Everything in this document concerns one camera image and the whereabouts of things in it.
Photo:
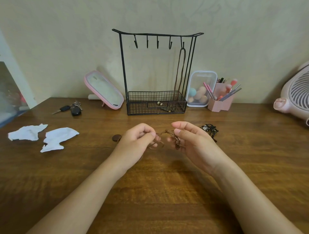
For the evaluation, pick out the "person's left hand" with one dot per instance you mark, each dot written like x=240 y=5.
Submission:
x=132 y=147

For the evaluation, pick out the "person's right hand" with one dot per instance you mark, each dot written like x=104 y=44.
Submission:
x=205 y=149

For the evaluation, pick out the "person's right forearm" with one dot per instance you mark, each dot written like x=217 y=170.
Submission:
x=256 y=205

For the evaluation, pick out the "person's left forearm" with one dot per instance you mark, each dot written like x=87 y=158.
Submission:
x=77 y=202

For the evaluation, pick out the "pink brush holder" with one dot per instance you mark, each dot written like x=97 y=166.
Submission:
x=219 y=106

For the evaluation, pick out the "small peach makeup sponge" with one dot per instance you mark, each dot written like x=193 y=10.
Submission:
x=190 y=99

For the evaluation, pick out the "teal makeup sponge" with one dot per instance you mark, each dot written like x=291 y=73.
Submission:
x=192 y=91

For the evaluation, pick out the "pink pen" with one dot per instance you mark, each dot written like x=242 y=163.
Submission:
x=210 y=90
x=206 y=86

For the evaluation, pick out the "grey purple pencil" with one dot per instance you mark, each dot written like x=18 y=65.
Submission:
x=230 y=94

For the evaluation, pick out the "pink framed table mirror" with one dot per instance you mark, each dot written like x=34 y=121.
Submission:
x=104 y=90

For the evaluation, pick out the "pink makeup brush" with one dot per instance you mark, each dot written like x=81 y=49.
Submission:
x=228 y=87

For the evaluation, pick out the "black oval key fob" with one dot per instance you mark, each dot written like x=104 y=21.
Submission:
x=76 y=111

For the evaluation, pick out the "silver key bunch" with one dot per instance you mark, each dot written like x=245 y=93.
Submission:
x=77 y=104

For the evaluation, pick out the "dark cosmetic pencils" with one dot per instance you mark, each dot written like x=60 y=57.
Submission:
x=221 y=80

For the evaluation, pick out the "clear plastic container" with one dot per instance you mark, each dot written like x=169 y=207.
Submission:
x=201 y=77

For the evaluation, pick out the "coral tipped makeup brush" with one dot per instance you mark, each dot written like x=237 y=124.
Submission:
x=234 y=82

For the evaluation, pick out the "white crumpled paper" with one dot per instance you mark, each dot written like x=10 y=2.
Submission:
x=26 y=132
x=59 y=135

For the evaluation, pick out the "black headed car key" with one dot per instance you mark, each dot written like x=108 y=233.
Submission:
x=65 y=108

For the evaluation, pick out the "pink pig shaped desk fan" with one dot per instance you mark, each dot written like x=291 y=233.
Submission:
x=293 y=101

